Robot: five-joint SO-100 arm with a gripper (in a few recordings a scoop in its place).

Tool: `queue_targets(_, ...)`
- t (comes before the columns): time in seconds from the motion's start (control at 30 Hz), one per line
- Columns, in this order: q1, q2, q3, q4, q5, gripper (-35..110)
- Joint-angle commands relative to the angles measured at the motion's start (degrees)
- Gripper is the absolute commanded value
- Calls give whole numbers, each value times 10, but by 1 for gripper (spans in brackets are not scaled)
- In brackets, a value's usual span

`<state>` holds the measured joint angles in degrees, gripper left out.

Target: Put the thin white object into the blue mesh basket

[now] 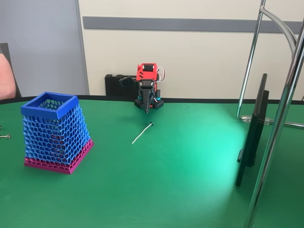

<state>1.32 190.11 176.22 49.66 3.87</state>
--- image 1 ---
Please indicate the white thin stick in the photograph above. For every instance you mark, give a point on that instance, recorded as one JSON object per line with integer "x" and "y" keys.
{"x": 151, "y": 124}

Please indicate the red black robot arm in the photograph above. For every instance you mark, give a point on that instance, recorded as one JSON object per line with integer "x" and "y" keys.
{"x": 145, "y": 74}

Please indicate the blue magenta mesh basket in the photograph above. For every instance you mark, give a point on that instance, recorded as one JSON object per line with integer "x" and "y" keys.
{"x": 38, "y": 110}

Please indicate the black teal table clamp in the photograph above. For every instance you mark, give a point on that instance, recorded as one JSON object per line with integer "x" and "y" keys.
{"x": 140, "y": 97}
{"x": 158, "y": 95}

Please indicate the black plastic case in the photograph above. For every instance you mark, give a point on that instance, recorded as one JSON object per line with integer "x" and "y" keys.
{"x": 114, "y": 85}

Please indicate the green table cloth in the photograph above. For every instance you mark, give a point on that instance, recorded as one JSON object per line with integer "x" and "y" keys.
{"x": 166, "y": 178}

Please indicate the clear plastic stand clip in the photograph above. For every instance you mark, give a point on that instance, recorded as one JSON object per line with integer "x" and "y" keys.
{"x": 247, "y": 118}

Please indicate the chrome tube stand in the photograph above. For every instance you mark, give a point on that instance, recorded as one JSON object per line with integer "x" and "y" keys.
{"x": 273, "y": 152}

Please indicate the dark chair backrest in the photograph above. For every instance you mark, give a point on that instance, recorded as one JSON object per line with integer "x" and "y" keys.
{"x": 6, "y": 48}

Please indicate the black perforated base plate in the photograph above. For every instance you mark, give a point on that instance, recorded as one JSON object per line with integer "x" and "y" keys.
{"x": 138, "y": 103}

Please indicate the grey wall rail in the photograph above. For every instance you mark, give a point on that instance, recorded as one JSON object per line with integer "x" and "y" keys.
{"x": 166, "y": 24}

